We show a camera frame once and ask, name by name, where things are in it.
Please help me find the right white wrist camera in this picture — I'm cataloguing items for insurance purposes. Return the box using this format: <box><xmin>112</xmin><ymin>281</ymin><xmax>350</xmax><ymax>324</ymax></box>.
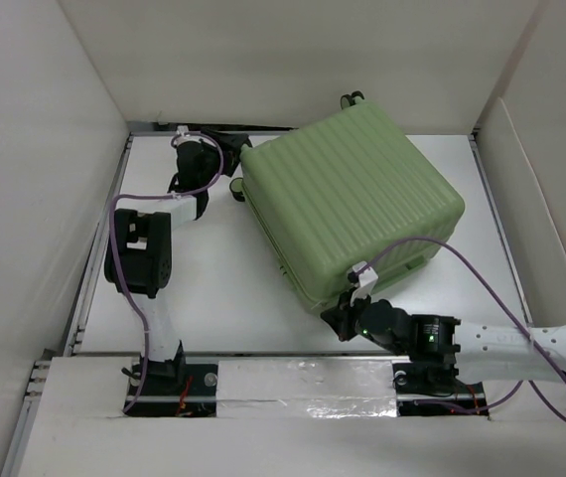
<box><xmin>348</xmin><ymin>261</ymin><xmax>378</xmax><ymax>306</ymax></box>

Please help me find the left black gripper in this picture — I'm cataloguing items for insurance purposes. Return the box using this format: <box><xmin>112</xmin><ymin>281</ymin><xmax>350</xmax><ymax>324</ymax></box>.
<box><xmin>199</xmin><ymin>130</ymin><xmax>247</xmax><ymax>188</ymax></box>

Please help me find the green suitcase with blue lining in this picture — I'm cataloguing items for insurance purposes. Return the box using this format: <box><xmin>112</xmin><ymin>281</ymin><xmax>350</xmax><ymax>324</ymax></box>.
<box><xmin>239</xmin><ymin>90</ymin><xmax>466</xmax><ymax>313</ymax></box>

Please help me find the purple cable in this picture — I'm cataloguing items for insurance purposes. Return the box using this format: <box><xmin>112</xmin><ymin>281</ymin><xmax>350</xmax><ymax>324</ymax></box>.
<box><xmin>369</xmin><ymin>236</ymin><xmax>566</xmax><ymax>431</ymax></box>
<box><xmin>107</xmin><ymin>131</ymin><xmax>224</xmax><ymax>413</ymax></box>

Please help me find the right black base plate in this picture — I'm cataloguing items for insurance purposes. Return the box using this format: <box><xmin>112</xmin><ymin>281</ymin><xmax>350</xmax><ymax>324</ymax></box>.
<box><xmin>393</xmin><ymin>363</ymin><xmax>489</xmax><ymax>417</ymax></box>

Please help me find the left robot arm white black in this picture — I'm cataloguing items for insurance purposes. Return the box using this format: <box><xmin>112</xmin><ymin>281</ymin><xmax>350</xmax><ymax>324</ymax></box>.
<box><xmin>104</xmin><ymin>129</ymin><xmax>251</xmax><ymax>395</ymax></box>

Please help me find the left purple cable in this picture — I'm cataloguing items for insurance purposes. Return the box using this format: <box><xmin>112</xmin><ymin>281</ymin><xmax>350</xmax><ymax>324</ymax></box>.
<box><xmin>107</xmin><ymin>131</ymin><xmax>224</xmax><ymax>413</ymax></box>

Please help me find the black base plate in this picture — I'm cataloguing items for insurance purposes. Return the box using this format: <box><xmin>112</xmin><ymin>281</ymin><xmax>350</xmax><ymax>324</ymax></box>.
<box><xmin>393</xmin><ymin>363</ymin><xmax>489</xmax><ymax>417</ymax></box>
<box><xmin>122</xmin><ymin>358</ymin><xmax>218</xmax><ymax>418</ymax></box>

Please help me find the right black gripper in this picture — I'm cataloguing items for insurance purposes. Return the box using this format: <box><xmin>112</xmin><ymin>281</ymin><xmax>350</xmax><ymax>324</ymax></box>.
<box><xmin>319</xmin><ymin>287</ymin><xmax>404</xmax><ymax>357</ymax></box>

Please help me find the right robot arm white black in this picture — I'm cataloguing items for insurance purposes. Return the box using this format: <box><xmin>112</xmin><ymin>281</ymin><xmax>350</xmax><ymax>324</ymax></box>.
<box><xmin>320</xmin><ymin>290</ymin><xmax>566</xmax><ymax>393</ymax></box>

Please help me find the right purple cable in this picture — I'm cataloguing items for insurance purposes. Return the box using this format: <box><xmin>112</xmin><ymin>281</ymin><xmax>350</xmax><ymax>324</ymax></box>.
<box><xmin>369</xmin><ymin>236</ymin><xmax>566</xmax><ymax>431</ymax></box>

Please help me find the silver tape strip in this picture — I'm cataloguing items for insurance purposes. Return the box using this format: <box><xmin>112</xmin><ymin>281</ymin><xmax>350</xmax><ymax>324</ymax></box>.
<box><xmin>215</xmin><ymin>358</ymin><xmax>398</xmax><ymax>419</ymax></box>

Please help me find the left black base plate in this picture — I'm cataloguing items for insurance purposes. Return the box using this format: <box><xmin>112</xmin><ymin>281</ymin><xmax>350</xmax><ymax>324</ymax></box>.
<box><xmin>122</xmin><ymin>358</ymin><xmax>218</xmax><ymax>418</ymax></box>

